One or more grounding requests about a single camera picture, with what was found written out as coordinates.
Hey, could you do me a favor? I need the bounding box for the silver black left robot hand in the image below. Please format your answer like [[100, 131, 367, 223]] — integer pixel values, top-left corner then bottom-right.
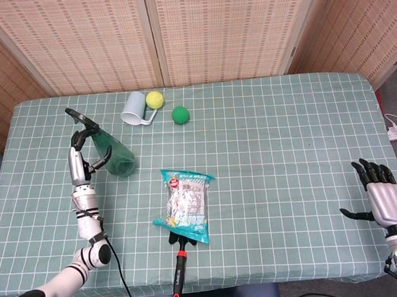
[[65, 126, 116, 187]]

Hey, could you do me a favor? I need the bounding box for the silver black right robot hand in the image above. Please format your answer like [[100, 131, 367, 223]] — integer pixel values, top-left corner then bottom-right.
[[336, 155, 397, 233]]

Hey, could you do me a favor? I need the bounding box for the green spray bottle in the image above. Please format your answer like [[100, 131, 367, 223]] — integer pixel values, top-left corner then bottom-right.
[[64, 102, 136, 182]]

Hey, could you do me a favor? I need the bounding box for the light blue plastic mug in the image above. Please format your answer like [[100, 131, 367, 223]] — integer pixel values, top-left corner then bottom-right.
[[118, 89, 160, 128]]

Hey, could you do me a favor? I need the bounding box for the yellow foam ball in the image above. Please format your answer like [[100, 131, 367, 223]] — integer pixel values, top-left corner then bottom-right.
[[145, 90, 166, 110]]

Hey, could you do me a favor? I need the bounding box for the teal snack bag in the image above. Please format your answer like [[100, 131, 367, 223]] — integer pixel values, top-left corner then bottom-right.
[[148, 165, 221, 250]]

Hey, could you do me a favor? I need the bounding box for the green foam ball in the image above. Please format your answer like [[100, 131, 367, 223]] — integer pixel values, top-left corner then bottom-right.
[[171, 104, 192, 126]]

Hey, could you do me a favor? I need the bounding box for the green checked tablecloth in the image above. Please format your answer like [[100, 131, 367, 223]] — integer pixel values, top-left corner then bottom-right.
[[0, 66, 397, 297]]

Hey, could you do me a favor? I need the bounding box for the white power cable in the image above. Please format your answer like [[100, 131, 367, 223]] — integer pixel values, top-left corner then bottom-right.
[[383, 112, 397, 130]]

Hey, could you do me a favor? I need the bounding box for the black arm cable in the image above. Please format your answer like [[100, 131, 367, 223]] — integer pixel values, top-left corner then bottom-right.
[[101, 229, 134, 297]]

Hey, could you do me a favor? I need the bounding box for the black tool with red-ringed handle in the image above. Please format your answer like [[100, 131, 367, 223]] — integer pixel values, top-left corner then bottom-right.
[[166, 228, 201, 297]]

